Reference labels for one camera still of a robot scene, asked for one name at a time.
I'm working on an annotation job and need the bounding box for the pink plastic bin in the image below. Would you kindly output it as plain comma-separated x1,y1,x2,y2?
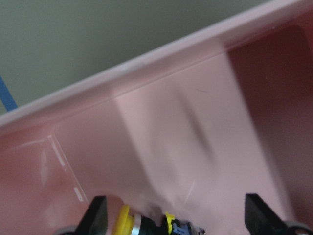
0,0,313,235

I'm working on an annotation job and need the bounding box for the yellow push button switch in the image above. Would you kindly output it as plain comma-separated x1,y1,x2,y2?
112,205,205,235

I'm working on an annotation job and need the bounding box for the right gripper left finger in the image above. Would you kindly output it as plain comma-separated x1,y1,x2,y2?
55,196,108,235

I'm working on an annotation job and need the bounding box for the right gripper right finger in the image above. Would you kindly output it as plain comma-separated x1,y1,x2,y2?
245,193,313,235

